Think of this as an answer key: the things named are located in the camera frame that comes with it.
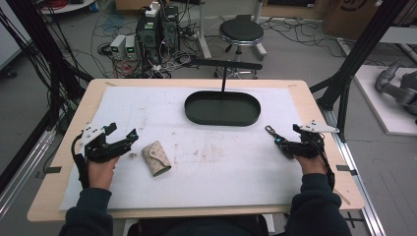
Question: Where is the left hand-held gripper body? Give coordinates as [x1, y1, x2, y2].
[80, 123, 131, 164]

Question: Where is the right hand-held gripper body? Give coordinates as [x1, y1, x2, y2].
[281, 120, 340, 160]

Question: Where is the beige key pouch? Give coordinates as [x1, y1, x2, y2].
[141, 141, 172, 178]

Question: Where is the black tray with hanger bar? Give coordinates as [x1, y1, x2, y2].
[184, 58, 264, 128]

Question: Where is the person's right hand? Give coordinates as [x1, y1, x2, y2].
[294, 154, 328, 176]

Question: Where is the person's left hand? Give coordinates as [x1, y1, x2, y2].
[87, 155, 121, 190]

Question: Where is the black tape piece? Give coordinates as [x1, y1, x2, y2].
[335, 164, 359, 177]
[34, 165, 63, 180]

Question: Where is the white table mat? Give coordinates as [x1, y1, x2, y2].
[59, 86, 305, 211]

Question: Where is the grey power supply unit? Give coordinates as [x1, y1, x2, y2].
[124, 34, 138, 61]
[109, 33, 128, 61]

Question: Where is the white floor board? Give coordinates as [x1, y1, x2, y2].
[353, 64, 417, 138]

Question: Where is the large black computer tower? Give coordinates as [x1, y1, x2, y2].
[135, 14, 162, 65]

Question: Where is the black round stool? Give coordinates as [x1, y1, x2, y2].
[214, 18, 268, 80]

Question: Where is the small black computer tower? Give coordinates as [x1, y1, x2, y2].
[161, 5, 181, 54]

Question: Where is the white table leg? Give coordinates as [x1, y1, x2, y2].
[196, 0, 213, 61]

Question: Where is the brown cardboard box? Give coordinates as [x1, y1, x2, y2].
[322, 0, 417, 41]

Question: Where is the white power strip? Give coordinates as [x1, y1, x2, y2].
[144, 1, 161, 19]

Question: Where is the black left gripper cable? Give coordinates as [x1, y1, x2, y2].
[71, 132, 90, 190]

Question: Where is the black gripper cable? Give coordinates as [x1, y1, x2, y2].
[71, 132, 90, 190]
[314, 140, 336, 192]

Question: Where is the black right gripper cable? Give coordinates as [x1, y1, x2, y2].
[314, 140, 336, 192]

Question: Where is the aluminium rail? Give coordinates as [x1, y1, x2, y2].
[0, 128, 57, 221]
[322, 107, 388, 236]

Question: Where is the black metal frame post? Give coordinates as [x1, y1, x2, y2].
[309, 0, 411, 143]

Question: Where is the tangle of floor cables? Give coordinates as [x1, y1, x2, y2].
[262, 16, 387, 67]

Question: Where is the bundle of black cables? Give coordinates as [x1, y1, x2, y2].
[0, 0, 94, 134]

